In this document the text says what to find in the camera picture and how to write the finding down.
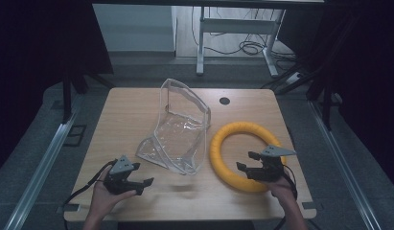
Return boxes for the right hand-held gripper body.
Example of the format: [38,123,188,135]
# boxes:
[245,145,297,184]

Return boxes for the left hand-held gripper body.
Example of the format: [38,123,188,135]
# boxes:
[103,154,145,196]

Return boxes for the aluminium floor rail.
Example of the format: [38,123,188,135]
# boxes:
[308,100,382,230]
[2,111,80,230]

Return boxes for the white metal desk frame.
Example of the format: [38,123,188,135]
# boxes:
[196,6,287,78]

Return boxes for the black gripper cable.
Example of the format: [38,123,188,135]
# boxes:
[272,163,299,230]
[62,158,119,230]

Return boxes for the black floor cables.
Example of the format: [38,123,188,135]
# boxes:
[190,6,298,63]

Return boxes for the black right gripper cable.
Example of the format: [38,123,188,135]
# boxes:
[272,163,299,230]

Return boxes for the dark curtain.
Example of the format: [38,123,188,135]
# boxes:
[276,0,394,193]
[0,0,114,177]

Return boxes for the person's right hand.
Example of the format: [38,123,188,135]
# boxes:
[268,172,298,201]

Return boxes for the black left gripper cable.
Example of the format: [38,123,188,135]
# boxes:
[62,158,119,230]

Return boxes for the person's left hand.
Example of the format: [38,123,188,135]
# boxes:
[88,165,139,222]

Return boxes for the yellow foam ring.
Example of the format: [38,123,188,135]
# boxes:
[209,121,287,194]

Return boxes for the clear plastic bag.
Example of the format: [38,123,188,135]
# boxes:
[135,78,212,176]

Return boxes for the black metal stand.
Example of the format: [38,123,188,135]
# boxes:
[61,61,116,123]
[261,15,360,130]

